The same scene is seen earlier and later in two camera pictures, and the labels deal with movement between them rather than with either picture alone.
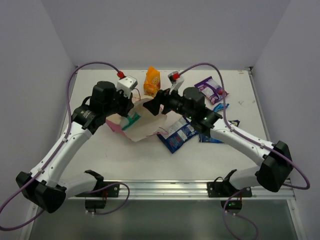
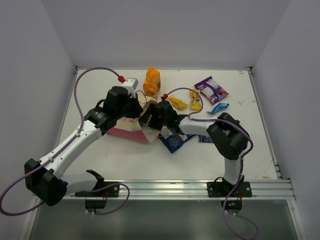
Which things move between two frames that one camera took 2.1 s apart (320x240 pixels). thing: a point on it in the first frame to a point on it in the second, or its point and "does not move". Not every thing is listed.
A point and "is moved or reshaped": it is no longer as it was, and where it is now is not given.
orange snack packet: (152, 82) does not move
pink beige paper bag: (150, 125) is moved or reshaped
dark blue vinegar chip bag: (204, 138) does not move
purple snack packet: (213, 92) does not move
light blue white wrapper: (220, 106) does not move
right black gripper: (165, 97) to (151, 110)
